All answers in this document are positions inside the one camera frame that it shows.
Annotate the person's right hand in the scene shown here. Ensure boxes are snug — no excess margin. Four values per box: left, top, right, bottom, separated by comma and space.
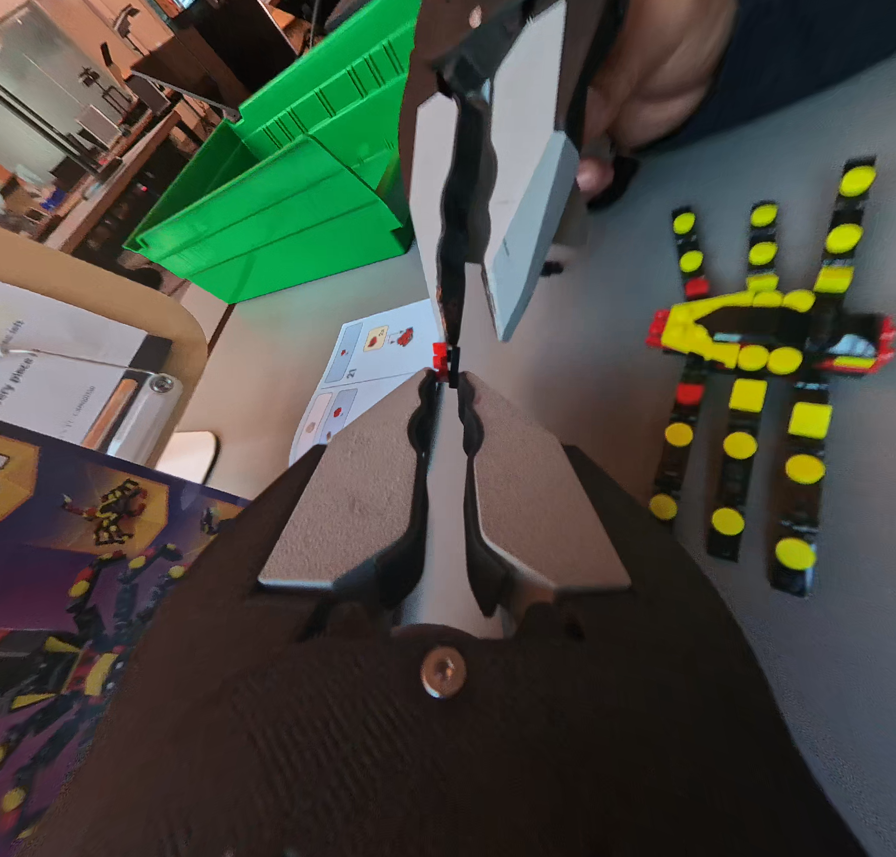
578, 0, 741, 200

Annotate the white printed paper sheet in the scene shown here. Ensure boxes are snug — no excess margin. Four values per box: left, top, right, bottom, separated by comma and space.
0, 281, 149, 446

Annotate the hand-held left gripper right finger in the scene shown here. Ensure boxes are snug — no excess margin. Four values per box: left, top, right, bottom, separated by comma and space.
457, 371, 634, 620

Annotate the grey metal bar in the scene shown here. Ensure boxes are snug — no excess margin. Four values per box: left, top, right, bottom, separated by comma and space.
129, 69, 243, 124

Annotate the wooden clipboard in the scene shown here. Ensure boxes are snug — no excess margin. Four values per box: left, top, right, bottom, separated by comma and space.
0, 230, 222, 487

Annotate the black yellow lego spider model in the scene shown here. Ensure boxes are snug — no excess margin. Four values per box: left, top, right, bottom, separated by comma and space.
647, 155, 896, 599

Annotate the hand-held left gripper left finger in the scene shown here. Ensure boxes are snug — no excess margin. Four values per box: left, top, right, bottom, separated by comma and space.
257, 368, 443, 609

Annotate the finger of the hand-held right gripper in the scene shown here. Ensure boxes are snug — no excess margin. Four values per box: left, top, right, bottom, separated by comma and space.
482, 0, 583, 344
407, 78, 506, 348

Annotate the purple lego box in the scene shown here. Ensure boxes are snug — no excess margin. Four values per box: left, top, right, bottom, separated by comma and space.
0, 436, 251, 857

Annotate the metal clipboard clip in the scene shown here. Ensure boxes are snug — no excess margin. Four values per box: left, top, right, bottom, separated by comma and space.
104, 370, 186, 463

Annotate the wooden desk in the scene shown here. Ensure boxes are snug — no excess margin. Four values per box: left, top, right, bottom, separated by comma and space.
0, 106, 189, 256

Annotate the lego instruction booklet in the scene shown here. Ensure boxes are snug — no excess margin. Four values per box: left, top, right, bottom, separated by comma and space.
288, 299, 450, 467

